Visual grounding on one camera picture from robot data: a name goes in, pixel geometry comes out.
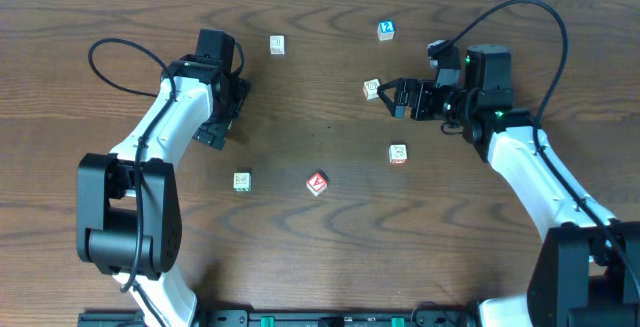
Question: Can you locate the snail picture block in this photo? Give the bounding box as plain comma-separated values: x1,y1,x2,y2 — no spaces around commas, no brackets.
363,79,380,100

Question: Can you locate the blue number 2 block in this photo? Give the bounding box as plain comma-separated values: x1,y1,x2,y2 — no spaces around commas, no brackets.
377,20,396,41

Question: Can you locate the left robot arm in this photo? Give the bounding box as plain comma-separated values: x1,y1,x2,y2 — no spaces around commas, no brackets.
76,29,250,326

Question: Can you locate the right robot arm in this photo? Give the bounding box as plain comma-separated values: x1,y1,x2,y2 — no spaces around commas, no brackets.
377,45,639,326

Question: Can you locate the red edged picture block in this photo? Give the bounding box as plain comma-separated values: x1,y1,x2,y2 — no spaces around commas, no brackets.
388,144,408,164

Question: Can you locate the plain cream wooden block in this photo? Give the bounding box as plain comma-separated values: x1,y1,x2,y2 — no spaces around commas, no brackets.
269,35,286,55

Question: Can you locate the green edged picture block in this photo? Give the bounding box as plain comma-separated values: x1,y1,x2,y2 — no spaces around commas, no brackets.
233,172,252,192

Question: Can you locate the red letter A block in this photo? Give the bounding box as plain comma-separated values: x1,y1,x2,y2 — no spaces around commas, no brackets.
306,172,328,196

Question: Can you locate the right black cable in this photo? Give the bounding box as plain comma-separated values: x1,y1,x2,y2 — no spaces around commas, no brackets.
439,0,640,308

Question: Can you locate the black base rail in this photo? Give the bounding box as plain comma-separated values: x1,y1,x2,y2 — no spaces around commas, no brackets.
77,308,479,327

